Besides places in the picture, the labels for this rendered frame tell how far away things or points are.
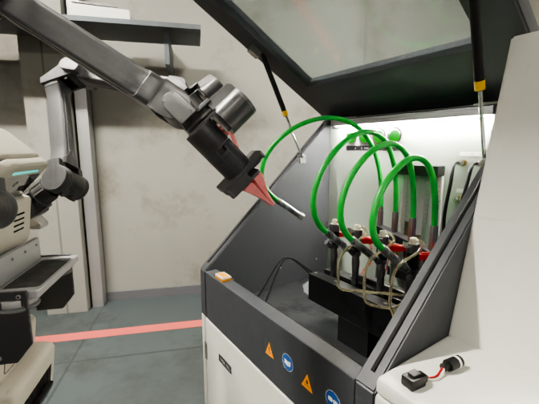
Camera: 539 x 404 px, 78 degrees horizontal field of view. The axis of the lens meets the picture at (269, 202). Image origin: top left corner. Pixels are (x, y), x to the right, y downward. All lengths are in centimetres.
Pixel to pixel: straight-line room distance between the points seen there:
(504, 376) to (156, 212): 281
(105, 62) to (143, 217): 255
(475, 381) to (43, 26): 91
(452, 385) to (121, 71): 74
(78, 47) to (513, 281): 85
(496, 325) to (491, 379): 10
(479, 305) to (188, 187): 264
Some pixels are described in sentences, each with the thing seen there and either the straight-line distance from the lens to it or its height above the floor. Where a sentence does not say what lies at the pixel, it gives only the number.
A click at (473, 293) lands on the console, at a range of 76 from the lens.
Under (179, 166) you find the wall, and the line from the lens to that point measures 307.
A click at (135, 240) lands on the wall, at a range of 321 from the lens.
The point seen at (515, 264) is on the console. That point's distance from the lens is 73.
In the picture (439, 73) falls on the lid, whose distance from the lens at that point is 100.
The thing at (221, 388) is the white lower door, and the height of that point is 60.
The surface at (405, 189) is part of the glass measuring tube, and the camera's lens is 113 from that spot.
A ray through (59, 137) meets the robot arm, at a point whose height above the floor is 137.
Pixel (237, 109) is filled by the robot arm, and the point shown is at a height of 140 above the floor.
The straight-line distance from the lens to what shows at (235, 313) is 97.
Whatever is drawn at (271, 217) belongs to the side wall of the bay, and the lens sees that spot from 120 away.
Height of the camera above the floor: 134
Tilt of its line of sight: 9 degrees down
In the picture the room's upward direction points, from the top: straight up
